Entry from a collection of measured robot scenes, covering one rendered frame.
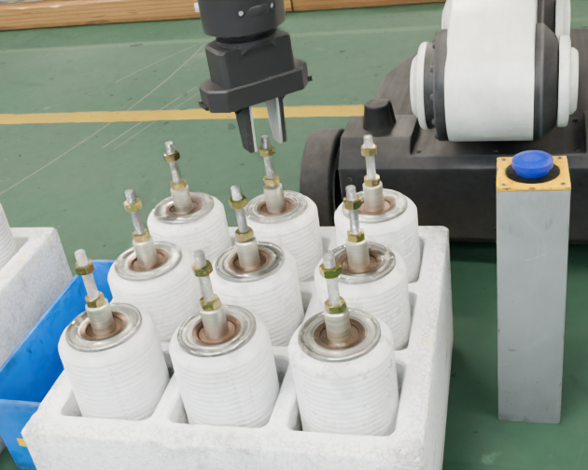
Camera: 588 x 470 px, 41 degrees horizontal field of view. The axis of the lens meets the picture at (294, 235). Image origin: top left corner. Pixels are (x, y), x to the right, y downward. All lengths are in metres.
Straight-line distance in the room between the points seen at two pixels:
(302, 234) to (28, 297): 0.41
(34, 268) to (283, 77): 0.47
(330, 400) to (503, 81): 0.45
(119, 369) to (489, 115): 0.52
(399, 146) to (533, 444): 0.46
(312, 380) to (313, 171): 0.55
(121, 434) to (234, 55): 0.39
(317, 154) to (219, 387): 0.56
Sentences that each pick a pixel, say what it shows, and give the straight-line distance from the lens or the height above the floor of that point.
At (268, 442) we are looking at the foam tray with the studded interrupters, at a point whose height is 0.18.
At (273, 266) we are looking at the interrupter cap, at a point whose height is 0.25.
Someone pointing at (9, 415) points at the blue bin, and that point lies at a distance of 1.00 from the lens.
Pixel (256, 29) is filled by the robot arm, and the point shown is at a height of 0.48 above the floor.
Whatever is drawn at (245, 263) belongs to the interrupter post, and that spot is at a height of 0.26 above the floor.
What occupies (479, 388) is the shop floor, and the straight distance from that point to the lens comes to 1.04.
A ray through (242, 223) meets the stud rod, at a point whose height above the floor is 0.30.
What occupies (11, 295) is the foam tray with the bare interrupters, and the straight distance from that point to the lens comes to 1.10.
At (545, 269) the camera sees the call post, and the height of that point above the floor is 0.22.
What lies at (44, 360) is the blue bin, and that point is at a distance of 1.11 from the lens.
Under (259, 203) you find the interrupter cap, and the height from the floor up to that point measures 0.25.
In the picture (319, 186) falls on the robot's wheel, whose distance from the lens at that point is 1.19.
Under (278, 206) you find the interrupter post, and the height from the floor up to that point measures 0.26.
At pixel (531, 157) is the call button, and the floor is 0.33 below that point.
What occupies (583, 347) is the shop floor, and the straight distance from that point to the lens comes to 1.11.
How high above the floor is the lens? 0.70
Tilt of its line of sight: 30 degrees down
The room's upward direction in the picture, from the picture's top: 9 degrees counter-clockwise
